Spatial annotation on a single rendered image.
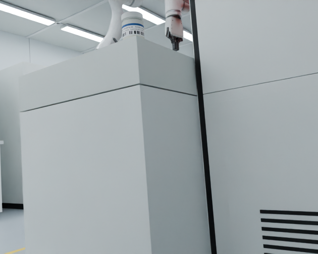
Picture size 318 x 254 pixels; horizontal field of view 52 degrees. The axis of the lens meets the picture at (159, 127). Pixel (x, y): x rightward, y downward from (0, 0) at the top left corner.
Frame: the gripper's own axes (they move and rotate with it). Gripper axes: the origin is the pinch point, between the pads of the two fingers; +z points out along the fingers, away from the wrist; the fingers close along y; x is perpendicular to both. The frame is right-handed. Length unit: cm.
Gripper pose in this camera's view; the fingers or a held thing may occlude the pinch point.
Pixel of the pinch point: (175, 47)
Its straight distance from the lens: 175.0
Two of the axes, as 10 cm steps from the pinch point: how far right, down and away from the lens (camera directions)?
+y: -7.3, -0.3, -6.8
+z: 0.6, 9.9, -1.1
